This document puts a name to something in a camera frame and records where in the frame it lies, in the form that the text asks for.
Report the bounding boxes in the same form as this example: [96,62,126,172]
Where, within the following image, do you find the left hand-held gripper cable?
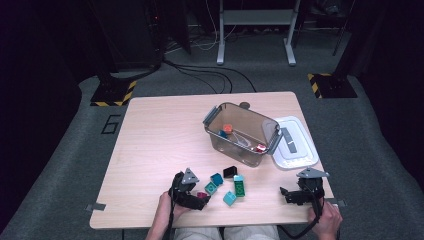
[165,186,178,240]

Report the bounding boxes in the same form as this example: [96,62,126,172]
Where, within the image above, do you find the white metal desk frame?
[216,0,298,67]

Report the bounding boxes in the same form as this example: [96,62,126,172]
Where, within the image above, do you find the teal block with hole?
[204,181,219,195]

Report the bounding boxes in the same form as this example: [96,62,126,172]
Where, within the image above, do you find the black floor cables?
[163,59,258,94]

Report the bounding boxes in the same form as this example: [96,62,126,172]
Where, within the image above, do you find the light teal block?
[222,190,238,207]

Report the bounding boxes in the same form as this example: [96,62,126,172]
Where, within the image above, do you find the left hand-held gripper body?
[168,167,201,207]

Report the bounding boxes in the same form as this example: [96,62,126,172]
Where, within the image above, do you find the white lid with grey handle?
[270,115,320,171]

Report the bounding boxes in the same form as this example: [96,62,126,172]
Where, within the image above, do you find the person's right hand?
[308,201,344,240]

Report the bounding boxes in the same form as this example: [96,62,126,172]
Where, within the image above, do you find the person's left hand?
[156,192,191,231]

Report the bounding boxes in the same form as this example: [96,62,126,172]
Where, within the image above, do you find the right hand-held gripper cable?
[277,186,326,240]

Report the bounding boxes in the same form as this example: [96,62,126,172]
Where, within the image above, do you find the black equipment cabinet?
[94,0,164,73]

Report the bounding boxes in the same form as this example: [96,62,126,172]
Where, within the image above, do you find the person's beige shorts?
[173,225,280,240]

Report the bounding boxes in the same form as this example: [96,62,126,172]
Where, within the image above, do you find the white floor cables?
[166,0,241,53]

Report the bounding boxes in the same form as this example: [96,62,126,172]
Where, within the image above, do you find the clear brown storage box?
[202,101,284,168]

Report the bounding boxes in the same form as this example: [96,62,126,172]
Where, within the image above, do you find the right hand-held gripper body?
[296,167,330,205]

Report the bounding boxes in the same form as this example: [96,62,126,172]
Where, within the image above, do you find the green long block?
[233,180,247,198]

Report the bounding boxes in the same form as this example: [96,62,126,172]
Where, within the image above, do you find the black block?
[222,165,238,179]

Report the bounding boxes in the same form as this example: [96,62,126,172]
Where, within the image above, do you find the hand-held gripper cable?
[277,186,326,240]
[165,186,178,240]

